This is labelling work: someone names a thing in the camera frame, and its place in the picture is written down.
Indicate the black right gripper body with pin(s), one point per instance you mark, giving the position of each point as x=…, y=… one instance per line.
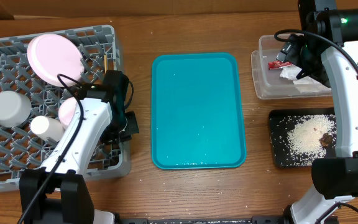
x=306, y=54

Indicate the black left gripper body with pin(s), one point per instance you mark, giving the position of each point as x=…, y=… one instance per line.
x=120, y=128

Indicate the red snack wrapper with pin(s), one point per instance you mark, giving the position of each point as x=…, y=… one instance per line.
x=278, y=65

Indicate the white napkin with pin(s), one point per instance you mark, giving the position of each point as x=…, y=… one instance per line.
x=303, y=85

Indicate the pink small bowl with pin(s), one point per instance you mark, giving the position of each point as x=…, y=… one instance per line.
x=66, y=111

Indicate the white cup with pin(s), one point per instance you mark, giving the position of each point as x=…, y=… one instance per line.
x=47, y=128

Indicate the white round plate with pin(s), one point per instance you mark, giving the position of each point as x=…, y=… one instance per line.
x=50, y=55

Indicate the grey dishwasher rack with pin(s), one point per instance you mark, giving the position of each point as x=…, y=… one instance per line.
x=20, y=149

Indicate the grey small bowl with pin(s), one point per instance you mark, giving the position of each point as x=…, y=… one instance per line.
x=14, y=108

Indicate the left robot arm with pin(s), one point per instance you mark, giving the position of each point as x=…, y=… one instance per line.
x=56, y=192

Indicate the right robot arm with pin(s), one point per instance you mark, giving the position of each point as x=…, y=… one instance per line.
x=326, y=50

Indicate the black waste tray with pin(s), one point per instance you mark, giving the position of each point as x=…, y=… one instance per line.
x=280, y=122

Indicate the clear plastic bin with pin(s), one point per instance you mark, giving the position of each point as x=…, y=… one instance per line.
x=267, y=83

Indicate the teal plastic tray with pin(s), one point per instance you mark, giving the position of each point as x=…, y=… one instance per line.
x=196, y=112

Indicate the brown food scrap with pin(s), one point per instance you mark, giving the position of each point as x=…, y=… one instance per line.
x=326, y=140

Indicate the white rice pile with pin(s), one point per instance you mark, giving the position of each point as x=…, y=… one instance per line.
x=303, y=139

